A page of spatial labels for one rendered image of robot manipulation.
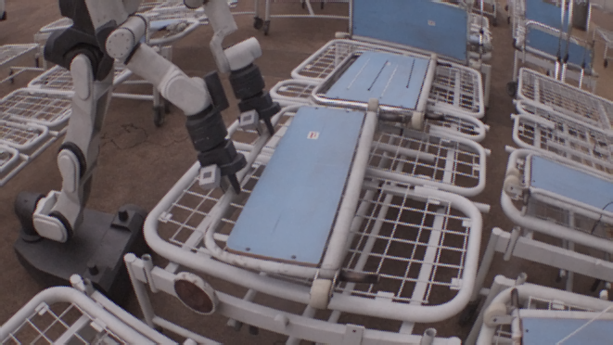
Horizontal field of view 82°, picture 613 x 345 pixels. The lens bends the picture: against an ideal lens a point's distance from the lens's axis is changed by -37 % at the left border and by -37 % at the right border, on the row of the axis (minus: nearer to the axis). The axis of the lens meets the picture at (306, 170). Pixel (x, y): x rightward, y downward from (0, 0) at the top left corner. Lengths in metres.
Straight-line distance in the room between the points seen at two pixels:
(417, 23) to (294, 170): 1.68
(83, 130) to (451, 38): 2.06
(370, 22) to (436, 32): 0.40
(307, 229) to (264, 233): 0.09
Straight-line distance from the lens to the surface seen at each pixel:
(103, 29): 1.09
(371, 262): 1.99
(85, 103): 1.41
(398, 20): 2.81
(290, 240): 1.06
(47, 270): 1.82
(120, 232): 1.86
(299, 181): 1.24
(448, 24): 2.77
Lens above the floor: 1.28
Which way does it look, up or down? 31 degrees down
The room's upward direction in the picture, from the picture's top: 2 degrees clockwise
